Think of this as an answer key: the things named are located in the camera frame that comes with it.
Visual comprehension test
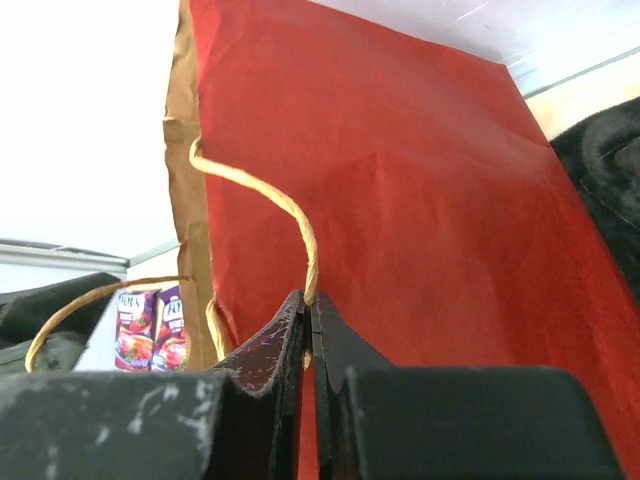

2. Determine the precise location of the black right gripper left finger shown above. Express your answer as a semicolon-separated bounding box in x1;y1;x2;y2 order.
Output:
1;291;305;479

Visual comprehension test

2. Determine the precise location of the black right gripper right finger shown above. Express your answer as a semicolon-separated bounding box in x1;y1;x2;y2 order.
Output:
310;293;625;479

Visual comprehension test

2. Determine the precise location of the purple snack packet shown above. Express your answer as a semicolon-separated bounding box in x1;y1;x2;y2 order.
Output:
114;290;158;372

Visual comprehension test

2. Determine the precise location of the twisted paper bag handle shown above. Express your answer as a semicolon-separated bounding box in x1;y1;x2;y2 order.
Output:
187;136;321;371
24;274;192;373

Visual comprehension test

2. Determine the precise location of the red paper bag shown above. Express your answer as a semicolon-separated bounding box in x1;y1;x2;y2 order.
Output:
167;1;639;478

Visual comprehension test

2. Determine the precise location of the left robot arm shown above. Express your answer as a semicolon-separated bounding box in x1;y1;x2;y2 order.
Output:
1;273;119;377

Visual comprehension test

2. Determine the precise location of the black floral blanket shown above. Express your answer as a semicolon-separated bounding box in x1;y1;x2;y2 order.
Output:
550;98;639;297

